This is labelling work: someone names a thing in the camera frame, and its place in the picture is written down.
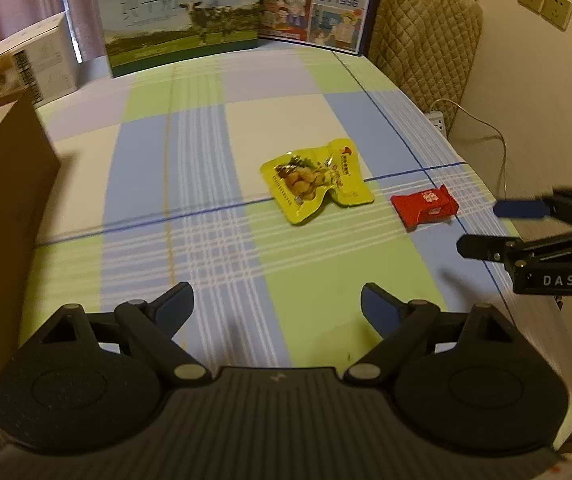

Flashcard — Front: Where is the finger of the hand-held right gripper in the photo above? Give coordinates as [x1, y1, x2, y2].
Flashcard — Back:
[494, 187, 572, 227]
[455, 227, 572, 267]

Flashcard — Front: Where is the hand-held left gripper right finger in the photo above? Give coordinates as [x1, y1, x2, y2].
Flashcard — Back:
[343, 282, 516, 387]

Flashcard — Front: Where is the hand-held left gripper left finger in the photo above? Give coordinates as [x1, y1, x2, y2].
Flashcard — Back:
[40, 281, 213, 387]

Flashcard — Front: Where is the red snack packet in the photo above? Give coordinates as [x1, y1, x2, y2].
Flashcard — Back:
[390, 183, 460, 232]

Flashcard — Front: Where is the yellow snack packet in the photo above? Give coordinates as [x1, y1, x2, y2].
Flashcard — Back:
[259, 138, 375, 226]

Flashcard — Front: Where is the large brown cardboard box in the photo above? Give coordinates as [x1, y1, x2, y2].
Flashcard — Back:
[0, 92, 62, 326]

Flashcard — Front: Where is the white power strip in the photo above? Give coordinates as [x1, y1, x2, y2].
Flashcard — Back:
[423, 108, 450, 137]

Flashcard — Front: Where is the beige quilted chair cover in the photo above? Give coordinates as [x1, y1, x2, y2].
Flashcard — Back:
[368, 0, 485, 134]

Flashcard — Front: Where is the white printed carton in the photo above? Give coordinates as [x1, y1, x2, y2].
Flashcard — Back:
[0, 10, 79, 112]

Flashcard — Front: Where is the blue cartoon milk carton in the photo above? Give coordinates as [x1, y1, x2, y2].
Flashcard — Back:
[257, 0, 383, 57]

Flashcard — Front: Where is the green meadow milk carton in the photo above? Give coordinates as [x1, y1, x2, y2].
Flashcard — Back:
[89, 0, 263, 79]

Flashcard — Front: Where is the grey power cable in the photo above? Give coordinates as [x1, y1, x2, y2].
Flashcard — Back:
[433, 97, 513, 197]

